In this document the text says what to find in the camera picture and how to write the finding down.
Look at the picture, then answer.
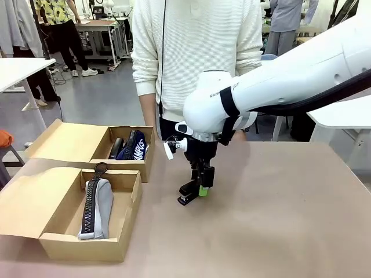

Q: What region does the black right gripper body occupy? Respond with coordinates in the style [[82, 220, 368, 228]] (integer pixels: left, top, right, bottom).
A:
[[184, 140, 219, 169]]

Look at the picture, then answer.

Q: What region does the small black stapler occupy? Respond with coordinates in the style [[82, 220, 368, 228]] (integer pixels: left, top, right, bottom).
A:
[[177, 179, 204, 207]]

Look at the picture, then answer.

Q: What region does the navy blue pencil case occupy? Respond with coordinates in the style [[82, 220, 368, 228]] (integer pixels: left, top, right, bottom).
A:
[[117, 130, 150, 161]]

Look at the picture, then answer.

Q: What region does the large black stapler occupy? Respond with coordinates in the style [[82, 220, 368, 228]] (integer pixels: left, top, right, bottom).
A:
[[108, 137, 126, 160]]

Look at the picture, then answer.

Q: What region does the person's right forearm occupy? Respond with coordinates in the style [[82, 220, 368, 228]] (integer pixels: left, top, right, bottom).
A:
[[139, 93, 159, 128]]

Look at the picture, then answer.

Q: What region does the large open cardboard box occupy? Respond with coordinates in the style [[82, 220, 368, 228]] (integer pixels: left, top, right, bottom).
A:
[[0, 166, 144, 263]]

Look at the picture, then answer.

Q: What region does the small open cardboard box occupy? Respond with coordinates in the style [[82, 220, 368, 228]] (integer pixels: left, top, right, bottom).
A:
[[24, 118, 156, 184]]

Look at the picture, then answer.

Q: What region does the person's left hand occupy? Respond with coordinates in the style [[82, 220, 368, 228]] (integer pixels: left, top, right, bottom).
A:
[[232, 129, 248, 142]]

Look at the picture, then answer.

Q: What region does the grey pencil case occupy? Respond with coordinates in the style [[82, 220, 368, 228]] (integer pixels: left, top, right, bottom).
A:
[[77, 162, 115, 241]]

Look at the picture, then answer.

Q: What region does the white knit sweater torso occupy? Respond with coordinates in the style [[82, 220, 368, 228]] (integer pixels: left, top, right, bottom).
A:
[[131, 0, 264, 120]]

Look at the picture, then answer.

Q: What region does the large white table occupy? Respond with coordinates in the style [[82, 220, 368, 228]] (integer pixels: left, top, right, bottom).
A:
[[306, 94, 371, 175]]

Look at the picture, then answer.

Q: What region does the person in blue-grey shirt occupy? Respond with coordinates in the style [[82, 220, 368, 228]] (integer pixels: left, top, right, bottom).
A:
[[264, 0, 320, 58]]

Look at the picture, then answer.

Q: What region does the brown top workbench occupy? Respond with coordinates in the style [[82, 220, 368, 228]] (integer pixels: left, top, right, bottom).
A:
[[74, 17, 124, 68]]

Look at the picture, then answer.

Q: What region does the person in yellow patterned shirt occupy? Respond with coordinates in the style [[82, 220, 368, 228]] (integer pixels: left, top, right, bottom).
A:
[[32, 0, 99, 78]]

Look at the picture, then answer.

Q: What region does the chair with orange cloth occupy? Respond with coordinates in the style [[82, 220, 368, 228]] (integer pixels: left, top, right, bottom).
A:
[[0, 129, 26, 188]]

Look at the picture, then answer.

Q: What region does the black slanted tripod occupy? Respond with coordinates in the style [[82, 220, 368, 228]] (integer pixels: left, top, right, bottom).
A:
[[326, 0, 360, 30]]

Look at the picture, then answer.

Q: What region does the white side table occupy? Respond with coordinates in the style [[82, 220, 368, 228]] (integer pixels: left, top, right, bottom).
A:
[[0, 57, 57, 147]]

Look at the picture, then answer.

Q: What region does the person in grey coat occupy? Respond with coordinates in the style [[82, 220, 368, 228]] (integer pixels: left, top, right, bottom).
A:
[[0, 0, 62, 107]]

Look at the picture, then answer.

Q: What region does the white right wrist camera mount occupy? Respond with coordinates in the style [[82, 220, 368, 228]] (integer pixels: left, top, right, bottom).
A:
[[163, 137, 189, 161]]

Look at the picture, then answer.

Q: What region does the thin black hanging cable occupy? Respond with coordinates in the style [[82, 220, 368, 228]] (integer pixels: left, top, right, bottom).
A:
[[158, 0, 168, 118]]

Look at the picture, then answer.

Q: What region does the black right arm cable sleeve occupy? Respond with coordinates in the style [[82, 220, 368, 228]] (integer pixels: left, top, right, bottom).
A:
[[254, 68, 371, 117]]

